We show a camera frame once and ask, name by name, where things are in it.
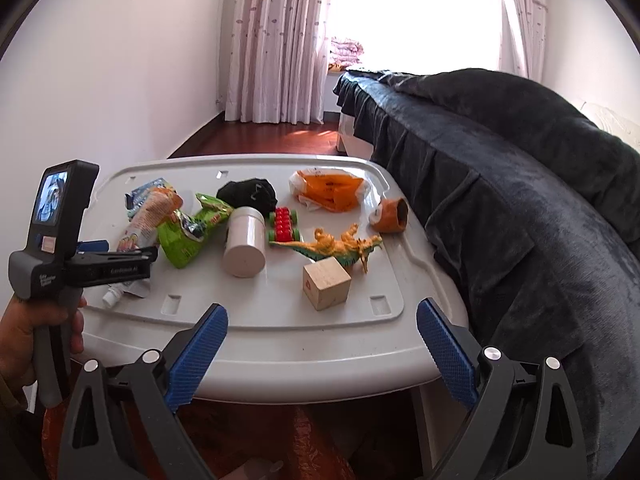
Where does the white headboard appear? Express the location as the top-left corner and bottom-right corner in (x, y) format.
(580, 102), (640, 151)

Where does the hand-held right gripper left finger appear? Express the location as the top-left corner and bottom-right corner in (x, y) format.
(59, 303), (229, 480)

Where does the wide pink patterned curtain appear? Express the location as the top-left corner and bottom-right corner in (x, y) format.
(224, 0), (335, 125)

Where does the folded pink quilt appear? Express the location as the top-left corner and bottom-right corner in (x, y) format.
(327, 36), (365, 66)

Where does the wooden cube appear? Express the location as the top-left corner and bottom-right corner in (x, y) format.
(302, 256), (352, 312)

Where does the white plastic bin lid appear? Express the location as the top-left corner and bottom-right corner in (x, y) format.
(75, 155), (473, 476)

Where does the bed with dark cover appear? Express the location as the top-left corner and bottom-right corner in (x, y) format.
(332, 67), (640, 480)

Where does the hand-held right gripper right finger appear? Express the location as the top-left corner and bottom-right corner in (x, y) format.
(416, 297), (588, 480)

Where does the person's left hand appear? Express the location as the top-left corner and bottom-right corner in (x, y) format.
(0, 293), (87, 389)

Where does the red green toy block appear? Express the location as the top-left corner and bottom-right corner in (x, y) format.
(269, 207), (303, 246)

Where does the blue snack packet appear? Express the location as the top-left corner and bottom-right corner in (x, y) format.
(124, 178), (176, 218)

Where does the orange plastic bag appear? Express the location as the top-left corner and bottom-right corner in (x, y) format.
(288, 167), (371, 215)

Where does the black cloth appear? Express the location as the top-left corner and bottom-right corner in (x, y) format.
(216, 178), (277, 213)

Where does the narrow pink patterned curtain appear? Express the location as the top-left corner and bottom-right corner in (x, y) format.
(500, 0), (550, 81)

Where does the dark plush blanket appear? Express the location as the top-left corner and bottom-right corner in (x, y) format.
(395, 67), (640, 241)

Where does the orange printed squeeze tube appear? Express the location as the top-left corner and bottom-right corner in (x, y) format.
(102, 187), (185, 309)

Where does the white plastic jar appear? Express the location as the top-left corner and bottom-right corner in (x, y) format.
(222, 206), (267, 278)

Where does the yellow green dinosaur toy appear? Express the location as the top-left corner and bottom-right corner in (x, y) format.
(270, 223), (383, 275)

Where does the green snack packet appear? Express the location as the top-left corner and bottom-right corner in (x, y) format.
(157, 192), (235, 269)

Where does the orange paper cup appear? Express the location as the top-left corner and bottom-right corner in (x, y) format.
(369, 197), (410, 234)

